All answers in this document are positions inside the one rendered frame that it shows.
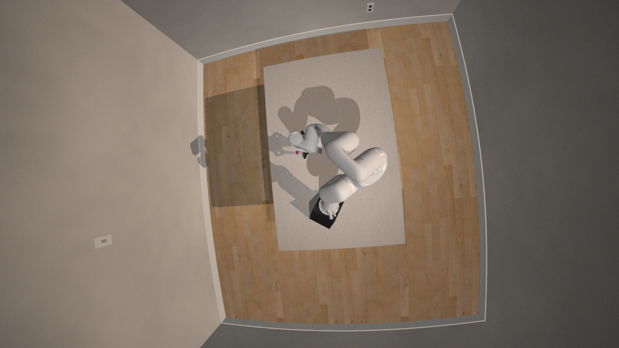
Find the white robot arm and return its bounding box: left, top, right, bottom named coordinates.
left=288, top=124, right=387, bottom=219

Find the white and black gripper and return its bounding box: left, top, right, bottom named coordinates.
left=297, top=130, right=309, bottom=159

